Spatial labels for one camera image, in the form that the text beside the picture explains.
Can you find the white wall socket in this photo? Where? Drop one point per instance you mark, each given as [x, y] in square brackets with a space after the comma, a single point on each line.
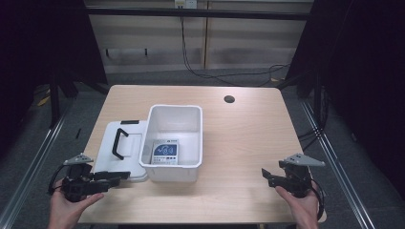
[186, 4]

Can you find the black horizontal bar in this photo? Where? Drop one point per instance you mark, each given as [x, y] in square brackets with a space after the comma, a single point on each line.
[197, 13]

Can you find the white and blue packet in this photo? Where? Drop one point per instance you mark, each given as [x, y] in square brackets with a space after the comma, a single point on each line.
[165, 152]

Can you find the person's left hand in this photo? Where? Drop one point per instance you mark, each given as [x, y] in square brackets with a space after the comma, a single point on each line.
[63, 211]

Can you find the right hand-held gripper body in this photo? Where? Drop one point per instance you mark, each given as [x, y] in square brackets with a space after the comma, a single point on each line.
[297, 179]

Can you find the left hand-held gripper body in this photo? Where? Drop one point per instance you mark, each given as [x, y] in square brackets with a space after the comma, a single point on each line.
[78, 186]

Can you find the black metal stand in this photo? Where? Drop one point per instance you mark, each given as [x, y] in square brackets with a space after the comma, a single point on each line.
[313, 95]
[54, 101]

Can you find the metal floor rail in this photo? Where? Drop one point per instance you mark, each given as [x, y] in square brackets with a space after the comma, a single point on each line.
[31, 165]
[334, 165]

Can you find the person's right hand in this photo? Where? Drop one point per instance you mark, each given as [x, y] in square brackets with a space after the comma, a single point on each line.
[302, 210]

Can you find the small black stick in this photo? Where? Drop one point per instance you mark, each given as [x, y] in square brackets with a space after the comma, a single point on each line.
[78, 133]

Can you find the dark curtain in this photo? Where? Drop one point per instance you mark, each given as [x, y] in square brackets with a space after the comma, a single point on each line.
[359, 79]
[44, 41]

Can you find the yellow floor tape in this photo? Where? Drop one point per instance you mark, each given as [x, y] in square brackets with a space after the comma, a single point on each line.
[43, 101]

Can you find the white plastic storage box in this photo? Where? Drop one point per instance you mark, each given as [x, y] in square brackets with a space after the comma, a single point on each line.
[173, 143]

